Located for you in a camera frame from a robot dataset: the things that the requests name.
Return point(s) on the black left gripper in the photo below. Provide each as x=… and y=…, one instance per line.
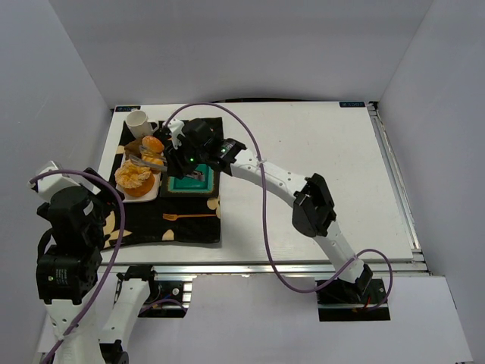
x=92, y=176

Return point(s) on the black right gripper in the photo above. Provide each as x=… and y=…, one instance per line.
x=174, y=160

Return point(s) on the large orange swirl bread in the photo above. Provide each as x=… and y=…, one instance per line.
x=135, y=180

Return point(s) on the silver metal tongs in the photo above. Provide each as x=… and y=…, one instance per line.
x=138, y=161

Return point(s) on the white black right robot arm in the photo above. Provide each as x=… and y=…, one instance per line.
x=313, y=209

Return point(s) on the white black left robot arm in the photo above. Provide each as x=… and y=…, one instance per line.
x=76, y=204

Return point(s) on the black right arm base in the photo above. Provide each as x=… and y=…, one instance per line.
x=336, y=305

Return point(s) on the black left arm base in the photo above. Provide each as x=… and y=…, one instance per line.
x=165, y=298

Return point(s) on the golden croissant bread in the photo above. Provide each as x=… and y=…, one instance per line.
x=154, y=160

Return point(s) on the brown chocolate bread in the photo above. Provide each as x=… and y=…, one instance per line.
x=133, y=148

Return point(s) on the teal square plate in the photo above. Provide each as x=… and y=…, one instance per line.
x=206, y=186

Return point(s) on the white rectangular tray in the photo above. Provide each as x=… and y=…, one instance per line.
x=146, y=198

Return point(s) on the round glazed bun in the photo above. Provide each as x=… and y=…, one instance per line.
x=153, y=143

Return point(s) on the white ceramic mug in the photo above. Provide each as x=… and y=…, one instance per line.
x=139, y=124

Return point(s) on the orange fork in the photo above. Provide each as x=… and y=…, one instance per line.
x=175, y=217

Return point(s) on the black floral placemat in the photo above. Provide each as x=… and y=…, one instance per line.
x=144, y=222

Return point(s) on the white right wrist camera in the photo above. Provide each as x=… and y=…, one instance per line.
x=174, y=129

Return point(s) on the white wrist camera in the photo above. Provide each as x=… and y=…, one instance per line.
x=174, y=129
x=48, y=186

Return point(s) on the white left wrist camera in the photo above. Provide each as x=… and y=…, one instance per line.
x=48, y=186

